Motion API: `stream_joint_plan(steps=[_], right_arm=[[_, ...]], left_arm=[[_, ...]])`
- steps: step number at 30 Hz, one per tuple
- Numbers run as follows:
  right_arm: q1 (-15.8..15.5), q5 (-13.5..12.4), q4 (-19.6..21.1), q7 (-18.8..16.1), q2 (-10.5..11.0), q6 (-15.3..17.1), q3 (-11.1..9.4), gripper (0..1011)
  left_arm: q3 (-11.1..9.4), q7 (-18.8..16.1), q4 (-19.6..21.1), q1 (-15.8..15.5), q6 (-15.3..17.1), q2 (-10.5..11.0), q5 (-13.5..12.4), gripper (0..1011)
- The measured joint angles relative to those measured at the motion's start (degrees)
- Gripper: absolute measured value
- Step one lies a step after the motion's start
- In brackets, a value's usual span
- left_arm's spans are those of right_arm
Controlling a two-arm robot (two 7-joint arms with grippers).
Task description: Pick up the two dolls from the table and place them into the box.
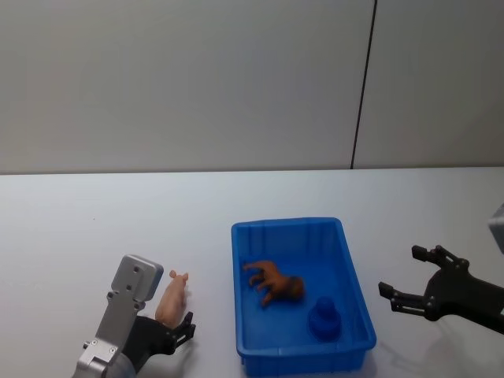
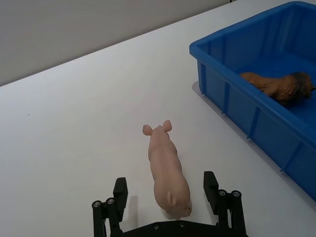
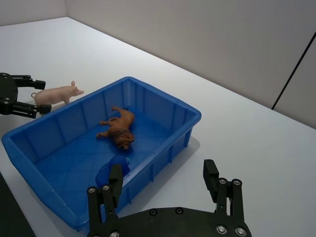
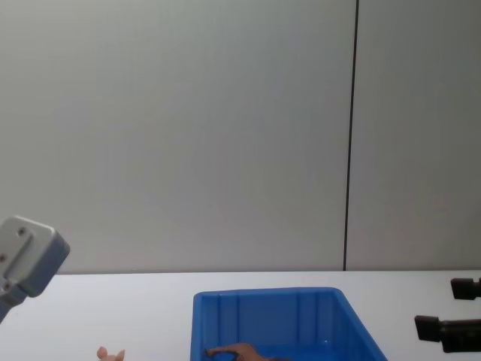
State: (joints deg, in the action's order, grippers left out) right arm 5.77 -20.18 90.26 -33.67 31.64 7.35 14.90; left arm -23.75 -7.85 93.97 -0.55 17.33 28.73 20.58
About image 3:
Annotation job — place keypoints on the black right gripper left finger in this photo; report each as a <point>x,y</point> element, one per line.
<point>115,182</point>

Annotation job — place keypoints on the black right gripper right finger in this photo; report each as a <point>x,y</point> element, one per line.
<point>211,177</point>

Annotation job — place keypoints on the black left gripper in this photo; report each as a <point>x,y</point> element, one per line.
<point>7,93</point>

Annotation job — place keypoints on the blue toy animal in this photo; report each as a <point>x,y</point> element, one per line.
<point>105,172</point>

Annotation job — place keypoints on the pink toy pig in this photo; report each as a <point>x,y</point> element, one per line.
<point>55,95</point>

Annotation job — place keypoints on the brown toy lion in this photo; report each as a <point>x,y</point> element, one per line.
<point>122,128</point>

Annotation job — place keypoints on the blue plastic bin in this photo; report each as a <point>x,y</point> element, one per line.
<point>61,158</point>

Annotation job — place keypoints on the dark thin wall post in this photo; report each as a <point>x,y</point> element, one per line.
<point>293,71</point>

